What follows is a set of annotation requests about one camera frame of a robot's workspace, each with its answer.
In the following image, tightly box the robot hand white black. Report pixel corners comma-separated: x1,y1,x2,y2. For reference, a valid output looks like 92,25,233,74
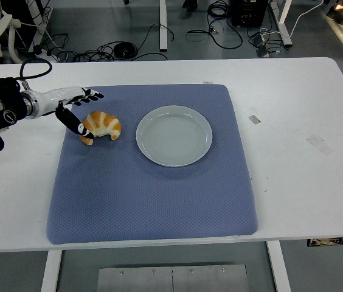
36,86,105,141

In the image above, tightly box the croissant bread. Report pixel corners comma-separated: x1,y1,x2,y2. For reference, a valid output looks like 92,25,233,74
79,110,122,146

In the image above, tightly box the grey round plate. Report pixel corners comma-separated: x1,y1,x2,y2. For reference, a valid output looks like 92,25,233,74
136,105,214,168

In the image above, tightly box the grey metal plate with screws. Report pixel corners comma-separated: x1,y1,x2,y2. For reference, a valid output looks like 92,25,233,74
96,264,249,292

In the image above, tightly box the white power strip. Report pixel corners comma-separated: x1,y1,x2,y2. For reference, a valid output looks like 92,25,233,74
33,45,56,63

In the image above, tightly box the white chair armrest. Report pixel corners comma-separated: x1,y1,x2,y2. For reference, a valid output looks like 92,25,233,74
0,9,23,64

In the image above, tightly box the white background table leg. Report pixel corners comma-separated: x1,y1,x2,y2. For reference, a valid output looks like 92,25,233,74
158,0,169,52
273,0,294,47

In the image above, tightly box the blue quilted mat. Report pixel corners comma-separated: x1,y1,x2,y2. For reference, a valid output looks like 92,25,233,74
46,83,258,246

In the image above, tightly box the black equipment box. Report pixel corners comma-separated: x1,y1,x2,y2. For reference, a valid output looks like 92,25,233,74
230,0,269,27

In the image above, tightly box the grey power adapter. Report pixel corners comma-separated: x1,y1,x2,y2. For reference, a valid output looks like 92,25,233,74
250,33,270,48

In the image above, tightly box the large clear tape piece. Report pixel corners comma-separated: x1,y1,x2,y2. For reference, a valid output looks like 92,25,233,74
307,134,333,156

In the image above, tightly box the camouflage patterned object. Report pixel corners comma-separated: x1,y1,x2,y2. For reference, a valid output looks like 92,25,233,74
307,236,343,248

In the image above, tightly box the black coiled cable bundle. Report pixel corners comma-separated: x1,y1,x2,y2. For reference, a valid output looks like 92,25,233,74
113,41,138,58

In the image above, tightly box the black tangled floor cable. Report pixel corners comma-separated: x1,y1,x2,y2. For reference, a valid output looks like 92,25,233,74
37,23,177,63

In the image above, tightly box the black looped floor cable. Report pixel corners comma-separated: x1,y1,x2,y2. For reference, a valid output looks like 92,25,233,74
187,0,244,49

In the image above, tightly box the white floor cable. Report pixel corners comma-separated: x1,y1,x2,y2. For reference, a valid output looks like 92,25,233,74
259,0,325,38

